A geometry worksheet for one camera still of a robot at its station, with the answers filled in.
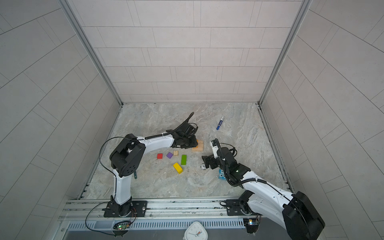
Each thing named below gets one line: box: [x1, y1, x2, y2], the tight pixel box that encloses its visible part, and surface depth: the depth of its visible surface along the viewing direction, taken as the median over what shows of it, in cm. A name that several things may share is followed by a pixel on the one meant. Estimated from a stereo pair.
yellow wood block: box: [173, 162, 183, 174], surface depth 84 cm
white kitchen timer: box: [182, 221, 208, 240], surface depth 64 cm
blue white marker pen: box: [216, 116, 225, 131], surface depth 107 cm
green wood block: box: [181, 154, 188, 166], surface depth 89 cm
